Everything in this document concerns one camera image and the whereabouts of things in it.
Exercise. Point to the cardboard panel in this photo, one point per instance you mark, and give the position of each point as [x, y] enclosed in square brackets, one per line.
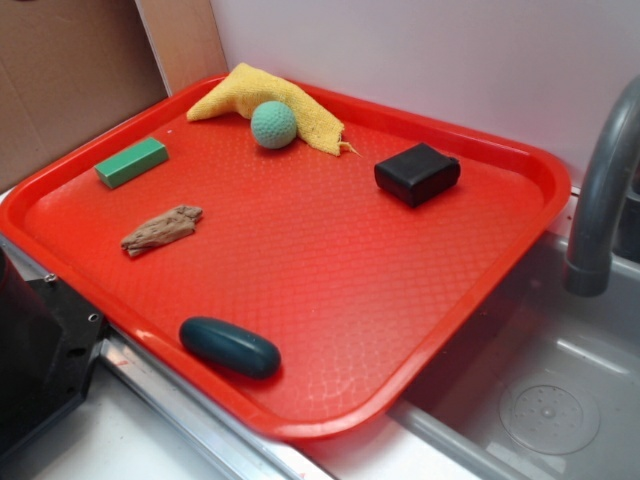
[71, 70]

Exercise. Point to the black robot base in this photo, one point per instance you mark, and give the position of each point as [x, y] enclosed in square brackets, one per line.
[50, 339]

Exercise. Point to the grey sink basin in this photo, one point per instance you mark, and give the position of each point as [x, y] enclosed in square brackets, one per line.
[538, 383]

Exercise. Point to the green dimpled ball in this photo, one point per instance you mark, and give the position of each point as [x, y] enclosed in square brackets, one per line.
[273, 125]

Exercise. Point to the green rectangular block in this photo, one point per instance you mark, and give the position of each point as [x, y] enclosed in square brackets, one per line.
[131, 162]

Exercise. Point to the black rectangular box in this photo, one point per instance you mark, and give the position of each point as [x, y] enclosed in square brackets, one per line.
[417, 174]

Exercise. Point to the brown wood piece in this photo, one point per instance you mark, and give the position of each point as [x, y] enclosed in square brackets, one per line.
[172, 225]

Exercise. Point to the red plastic tray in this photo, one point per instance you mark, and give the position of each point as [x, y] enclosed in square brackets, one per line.
[356, 289]

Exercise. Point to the grey faucet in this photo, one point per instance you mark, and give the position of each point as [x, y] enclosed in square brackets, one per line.
[606, 219]

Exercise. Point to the yellow cloth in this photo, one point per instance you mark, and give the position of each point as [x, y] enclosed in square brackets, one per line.
[246, 88]

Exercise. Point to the dark teal oval object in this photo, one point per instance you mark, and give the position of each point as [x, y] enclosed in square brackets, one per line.
[232, 347]

